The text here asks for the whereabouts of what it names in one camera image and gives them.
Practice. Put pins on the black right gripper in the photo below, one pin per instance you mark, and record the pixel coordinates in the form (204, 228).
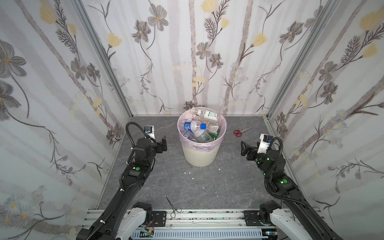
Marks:
(250, 151)

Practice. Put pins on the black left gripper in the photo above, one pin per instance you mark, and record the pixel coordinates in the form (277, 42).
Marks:
(160, 145)

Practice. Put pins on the Pepsi label bottle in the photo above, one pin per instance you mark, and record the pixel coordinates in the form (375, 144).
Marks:
(193, 126)

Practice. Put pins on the clear ribbed water bottle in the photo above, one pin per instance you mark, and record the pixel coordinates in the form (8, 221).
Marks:
(202, 136)

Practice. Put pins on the red white label bottle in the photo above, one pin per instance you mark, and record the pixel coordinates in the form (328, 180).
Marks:
(189, 136)

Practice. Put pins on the green soda bottle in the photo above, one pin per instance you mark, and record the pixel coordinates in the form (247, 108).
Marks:
(215, 135)

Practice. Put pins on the clear bottle green cap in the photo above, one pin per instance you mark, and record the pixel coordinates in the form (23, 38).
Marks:
(205, 113)

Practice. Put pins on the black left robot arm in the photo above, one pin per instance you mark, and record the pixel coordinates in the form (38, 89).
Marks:
(117, 222)

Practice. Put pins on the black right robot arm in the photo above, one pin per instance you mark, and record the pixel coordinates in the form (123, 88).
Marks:
(307, 225)

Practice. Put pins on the pink bin liner bag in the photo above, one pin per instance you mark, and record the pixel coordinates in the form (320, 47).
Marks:
(203, 147)

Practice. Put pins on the cream plastic waste bin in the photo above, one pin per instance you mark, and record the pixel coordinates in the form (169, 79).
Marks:
(198, 158)

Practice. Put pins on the metal forceps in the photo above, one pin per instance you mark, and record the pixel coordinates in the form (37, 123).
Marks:
(174, 210)

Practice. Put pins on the red handled scissors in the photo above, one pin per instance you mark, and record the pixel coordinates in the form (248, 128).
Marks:
(239, 133)

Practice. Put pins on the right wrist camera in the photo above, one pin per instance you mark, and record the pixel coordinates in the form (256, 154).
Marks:
(264, 143)

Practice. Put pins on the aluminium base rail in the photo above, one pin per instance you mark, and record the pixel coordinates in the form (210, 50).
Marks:
(209, 225)

